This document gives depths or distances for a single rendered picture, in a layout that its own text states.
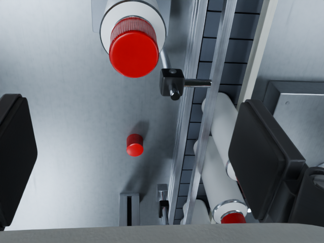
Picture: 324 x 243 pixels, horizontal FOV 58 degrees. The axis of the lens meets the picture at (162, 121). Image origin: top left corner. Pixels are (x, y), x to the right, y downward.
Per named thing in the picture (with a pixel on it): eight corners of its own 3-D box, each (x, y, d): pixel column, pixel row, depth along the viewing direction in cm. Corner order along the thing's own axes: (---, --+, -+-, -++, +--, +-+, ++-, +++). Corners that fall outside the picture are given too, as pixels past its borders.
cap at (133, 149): (124, 145, 60) (124, 155, 57) (128, 132, 58) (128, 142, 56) (140, 148, 61) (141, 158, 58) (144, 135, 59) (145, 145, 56)
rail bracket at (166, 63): (195, 59, 51) (219, 108, 37) (153, 57, 50) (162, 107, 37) (197, 41, 49) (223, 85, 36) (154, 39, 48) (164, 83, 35)
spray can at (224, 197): (216, 155, 57) (253, 251, 40) (191, 155, 57) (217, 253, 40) (222, 134, 54) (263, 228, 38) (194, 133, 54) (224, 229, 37)
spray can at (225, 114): (226, 116, 52) (274, 208, 35) (198, 116, 52) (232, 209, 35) (233, 90, 50) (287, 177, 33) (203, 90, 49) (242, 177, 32)
